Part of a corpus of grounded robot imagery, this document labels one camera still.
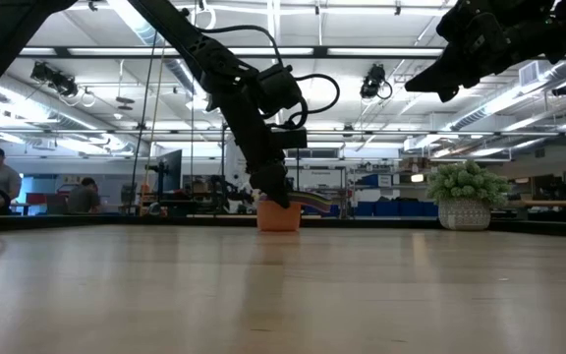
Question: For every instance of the blue storage bins row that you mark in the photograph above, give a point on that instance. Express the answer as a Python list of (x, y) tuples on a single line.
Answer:
[(396, 208)]

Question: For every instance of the black monitor on stand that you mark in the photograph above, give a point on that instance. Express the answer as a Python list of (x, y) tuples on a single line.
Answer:
[(171, 173)]

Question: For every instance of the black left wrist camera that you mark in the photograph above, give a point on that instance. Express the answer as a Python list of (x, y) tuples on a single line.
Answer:
[(278, 88)]

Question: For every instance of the black aluminium table frame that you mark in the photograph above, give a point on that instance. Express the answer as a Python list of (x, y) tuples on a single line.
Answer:
[(386, 222)]

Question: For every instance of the orange measuring cup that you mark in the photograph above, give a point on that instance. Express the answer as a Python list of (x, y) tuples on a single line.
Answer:
[(278, 218)]

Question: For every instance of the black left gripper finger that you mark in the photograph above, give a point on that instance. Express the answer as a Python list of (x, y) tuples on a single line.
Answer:
[(278, 184), (258, 179)]

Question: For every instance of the black ceiling-hung camera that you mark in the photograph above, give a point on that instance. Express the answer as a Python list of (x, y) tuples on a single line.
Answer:
[(374, 81), (54, 78)]

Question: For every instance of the green plant in patterned pot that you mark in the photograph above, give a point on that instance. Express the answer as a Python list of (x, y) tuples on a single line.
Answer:
[(465, 187)]

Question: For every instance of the blue bin on shelf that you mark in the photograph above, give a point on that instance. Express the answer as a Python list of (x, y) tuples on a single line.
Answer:
[(374, 180)]

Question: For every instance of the black overhead light beam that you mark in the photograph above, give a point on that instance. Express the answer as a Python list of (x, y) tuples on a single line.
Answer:
[(320, 51)]

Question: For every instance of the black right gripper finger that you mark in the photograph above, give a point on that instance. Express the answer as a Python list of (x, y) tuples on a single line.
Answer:
[(452, 93), (442, 74)]

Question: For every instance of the black background robot arm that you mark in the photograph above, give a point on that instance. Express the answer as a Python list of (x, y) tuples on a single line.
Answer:
[(224, 194)]

